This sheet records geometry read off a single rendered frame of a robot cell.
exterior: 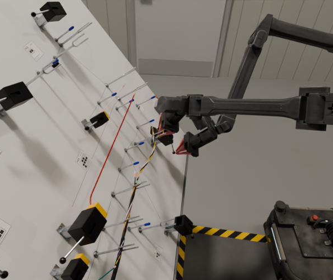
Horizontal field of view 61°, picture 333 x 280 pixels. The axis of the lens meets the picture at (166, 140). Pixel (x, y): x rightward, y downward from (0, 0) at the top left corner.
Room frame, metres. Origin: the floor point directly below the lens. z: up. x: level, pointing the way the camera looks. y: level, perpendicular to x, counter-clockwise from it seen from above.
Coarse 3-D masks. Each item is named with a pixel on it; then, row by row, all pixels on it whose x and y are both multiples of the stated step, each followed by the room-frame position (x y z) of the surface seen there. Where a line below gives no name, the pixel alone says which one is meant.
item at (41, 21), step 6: (42, 6) 0.85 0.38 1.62; (48, 6) 0.84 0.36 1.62; (54, 6) 0.86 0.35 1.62; (60, 6) 0.88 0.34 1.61; (42, 12) 0.82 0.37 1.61; (48, 12) 0.84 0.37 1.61; (54, 12) 0.84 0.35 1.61; (60, 12) 0.86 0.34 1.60; (36, 18) 0.87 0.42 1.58; (42, 18) 0.86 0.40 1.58; (48, 18) 0.84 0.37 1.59; (54, 18) 0.85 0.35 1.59; (60, 18) 0.87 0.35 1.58; (42, 24) 0.86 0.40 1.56; (42, 30) 0.86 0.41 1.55
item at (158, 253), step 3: (156, 246) 0.46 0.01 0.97; (159, 246) 0.47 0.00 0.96; (156, 249) 0.45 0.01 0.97; (159, 249) 0.46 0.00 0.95; (162, 249) 0.47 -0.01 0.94; (156, 252) 0.44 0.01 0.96; (159, 252) 0.45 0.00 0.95; (162, 252) 0.46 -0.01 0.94; (153, 255) 0.43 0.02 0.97; (156, 255) 0.44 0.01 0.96; (159, 255) 0.44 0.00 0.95; (156, 258) 0.43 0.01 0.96; (159, 258) 0.43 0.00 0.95; (159, 261) 0.42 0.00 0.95
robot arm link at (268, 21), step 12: (264, 24) 1.15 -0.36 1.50; (276, 24) 1.16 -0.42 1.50; (288, 24) 1.17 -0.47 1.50; (252, 36) 1.13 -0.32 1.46; (276, 36) 1.17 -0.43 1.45; (288, 36) 1.15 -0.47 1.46; (300, 36) 1.14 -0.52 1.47; (312, 36) 1.15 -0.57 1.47; (324, 36) 1.15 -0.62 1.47; (324, 48) 1.15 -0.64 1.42
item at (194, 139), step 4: (188, 132) 0.91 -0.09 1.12; (188, 136) 0.89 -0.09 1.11; (192, 136) 0.88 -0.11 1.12; (196, 136) 0.86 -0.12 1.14; (188, 140) 0.87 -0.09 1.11; (192, 140) 0.86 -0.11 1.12; (196, 140) 0.85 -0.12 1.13; (200, 140) 0.84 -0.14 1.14; (188, 144) 0.84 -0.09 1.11; (192, 144) 0.85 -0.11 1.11; (196, 144) 0.84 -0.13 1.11; (200, 144) 0.84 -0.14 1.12; (204, 144) 0.85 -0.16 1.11; (188, 148) 0.82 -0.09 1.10; (192, 148) 0.84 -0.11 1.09; (196, 148) 0.84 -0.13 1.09; (188, 152) 0.82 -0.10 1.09; (192, 152) 0.82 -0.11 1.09; (196, 152) 0.83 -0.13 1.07; (196, 156) 0.82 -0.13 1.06
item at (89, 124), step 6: (102, 114) 0.68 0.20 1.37; (84, 120) 0.68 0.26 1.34; (90, 120) 0.66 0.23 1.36; (96, 120) 0.65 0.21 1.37; (102, 120) 0.66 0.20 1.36; (108, 120) 0.68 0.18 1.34; (84, 126) 0.67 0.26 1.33; (90, 126) 0.62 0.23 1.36; (96, 126) 0.65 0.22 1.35; (90, 132) 0.66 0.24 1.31
